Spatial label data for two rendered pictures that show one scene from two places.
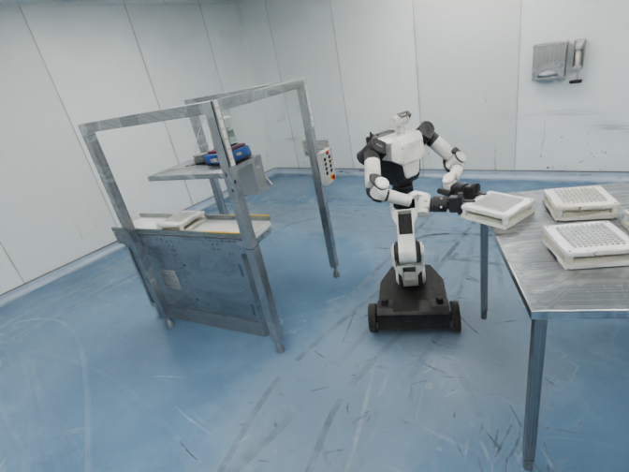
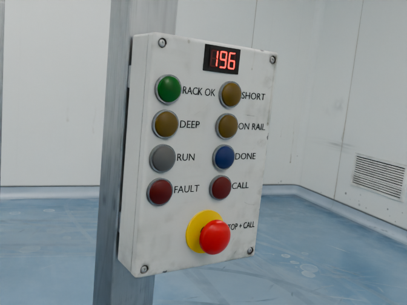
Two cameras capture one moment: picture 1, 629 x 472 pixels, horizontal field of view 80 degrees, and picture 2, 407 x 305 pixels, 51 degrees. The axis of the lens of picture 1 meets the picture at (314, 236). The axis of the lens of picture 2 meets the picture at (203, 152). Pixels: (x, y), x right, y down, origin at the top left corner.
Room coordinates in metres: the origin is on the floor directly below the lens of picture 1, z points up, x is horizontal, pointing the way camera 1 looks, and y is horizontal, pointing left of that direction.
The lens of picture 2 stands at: (2.43, -0.41, 1.07)
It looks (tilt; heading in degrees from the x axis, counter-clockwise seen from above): 9 degrees down; 24
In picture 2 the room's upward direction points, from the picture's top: 6 degrees clockwise
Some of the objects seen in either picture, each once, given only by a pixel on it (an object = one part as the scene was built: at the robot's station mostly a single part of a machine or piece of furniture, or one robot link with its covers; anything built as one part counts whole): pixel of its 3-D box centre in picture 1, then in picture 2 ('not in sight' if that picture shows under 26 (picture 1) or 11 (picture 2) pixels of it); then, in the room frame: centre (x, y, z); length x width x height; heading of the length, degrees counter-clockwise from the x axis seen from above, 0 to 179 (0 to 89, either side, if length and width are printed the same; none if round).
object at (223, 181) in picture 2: not in sight; (221, 187); (2.89, -0.24, 0.96); 0.03 x 0.01 x 0.03; 148
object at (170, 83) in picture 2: not in sight; (169, 89); (2.82, -0.20, 1.06); 0.03 x 0.01 x 0.03; 148
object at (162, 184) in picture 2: not in sight; (160, 192); (2.82, -0.20, 0.96); 0.03 x 0.01 x 0.03; 148
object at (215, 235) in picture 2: not in sight; (208, 233); (2.87, -0.23, 0.90); 0.04 x 0.04 x 0.04; 58
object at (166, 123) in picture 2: not in sight; (166, 124); (2.82, -0.20, 1.03); 0.03 x 0.01 x 0.03; 148
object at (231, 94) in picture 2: not in sight; (231, 94); (2.89, -0.24, 1.06); 0.03 x 0.01 x 0.03; 148
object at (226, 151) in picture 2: not in sight; (224, 157); (2.89, -0.24, 0.99); 0.03 x 0.01 x 0.03; 148
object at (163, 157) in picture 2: not in sight; (163, 158); (2.82, -0.20, 0.99); 0.03 x 0.01 x 0.03; 148
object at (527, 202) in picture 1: (497, 204); not in sight; (1.70, -0.93, 0.93); 0.25 x 0.24 x 0.02; 119
